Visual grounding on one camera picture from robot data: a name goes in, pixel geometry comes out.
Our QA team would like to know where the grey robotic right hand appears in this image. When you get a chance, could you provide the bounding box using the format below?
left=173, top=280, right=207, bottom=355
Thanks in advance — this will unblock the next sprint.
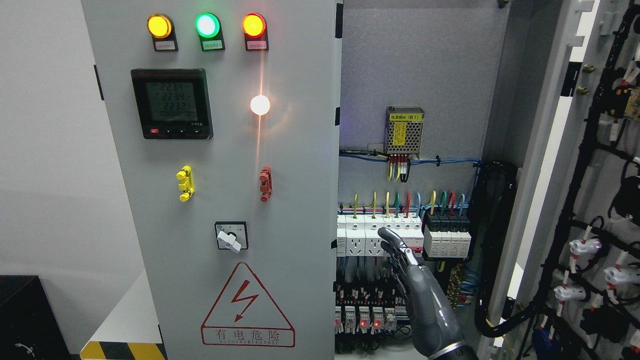
left=377, top=227, right=466, bottom=358

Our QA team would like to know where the grey cabinet door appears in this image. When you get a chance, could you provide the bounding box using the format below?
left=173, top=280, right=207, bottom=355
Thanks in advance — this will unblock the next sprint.
left=478, top=0, right=639, bottom=360
left=81, top=0, right=342, bottom=360

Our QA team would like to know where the red indicator light left door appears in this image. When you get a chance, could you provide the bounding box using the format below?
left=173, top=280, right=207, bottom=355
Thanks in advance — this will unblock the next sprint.
left=241, top=13, right=266, bottom=39

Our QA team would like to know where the green indicator light left door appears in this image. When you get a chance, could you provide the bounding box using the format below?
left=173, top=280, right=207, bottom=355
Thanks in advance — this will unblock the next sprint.
left=194, top=13, right=221, bottom=39

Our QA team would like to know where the yellow indicator light left door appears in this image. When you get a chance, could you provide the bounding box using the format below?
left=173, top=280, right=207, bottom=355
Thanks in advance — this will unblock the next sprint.
left=146, top=13, right=173, bottom=39

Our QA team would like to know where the relay terminal row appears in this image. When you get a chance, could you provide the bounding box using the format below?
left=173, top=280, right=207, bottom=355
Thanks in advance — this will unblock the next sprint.
left=333, top=277, right=410, bottom=335

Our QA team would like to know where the black white surge protector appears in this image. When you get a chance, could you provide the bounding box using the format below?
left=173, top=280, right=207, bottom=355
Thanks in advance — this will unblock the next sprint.
left=422, top=212, right=472, bottom=262

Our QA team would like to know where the white socket breaker row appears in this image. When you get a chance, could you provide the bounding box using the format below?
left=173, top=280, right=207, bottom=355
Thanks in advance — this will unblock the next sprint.
left=336, top=214, right=425, bottom=257

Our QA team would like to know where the red electric hazard sticker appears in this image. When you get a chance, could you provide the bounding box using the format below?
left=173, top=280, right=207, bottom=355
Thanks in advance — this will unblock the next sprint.
left=201, top=262, right=296, bottom=347

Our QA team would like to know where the metal mesh power supply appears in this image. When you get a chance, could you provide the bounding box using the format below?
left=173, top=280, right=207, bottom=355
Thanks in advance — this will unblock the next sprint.
left=384, top=105, right=425, bottom=158

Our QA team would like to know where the red terminal connector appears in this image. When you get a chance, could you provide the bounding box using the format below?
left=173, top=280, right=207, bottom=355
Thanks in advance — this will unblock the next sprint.
left=258, top=166, right=273, bottom=203

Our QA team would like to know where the white indicator light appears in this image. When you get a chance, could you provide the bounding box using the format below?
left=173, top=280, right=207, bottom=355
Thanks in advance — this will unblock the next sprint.
left=249, top=95, right=271, bottom=116

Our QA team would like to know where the yellow terminal connector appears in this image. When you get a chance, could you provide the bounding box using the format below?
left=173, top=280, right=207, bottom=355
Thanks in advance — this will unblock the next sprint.
left=176, top=165, right=195, bottom=202

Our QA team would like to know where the black digital power meter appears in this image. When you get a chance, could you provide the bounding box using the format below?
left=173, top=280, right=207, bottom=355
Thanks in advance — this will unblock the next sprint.
left=130, top=68, right=213, bottom=140

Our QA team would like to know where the black box at left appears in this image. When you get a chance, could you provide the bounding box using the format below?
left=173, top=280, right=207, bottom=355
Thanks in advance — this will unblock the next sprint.
left=0, top=275, right=72, bottom=360

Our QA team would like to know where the black right cable loom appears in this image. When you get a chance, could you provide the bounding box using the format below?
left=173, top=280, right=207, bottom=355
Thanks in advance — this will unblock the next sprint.
left=470, top=160, right=541, bottom=338

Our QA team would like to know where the white rotary selector switch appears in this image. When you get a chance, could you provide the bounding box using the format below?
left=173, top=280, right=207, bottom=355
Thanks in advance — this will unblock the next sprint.
left=214, top=221, right=249, bottom=254

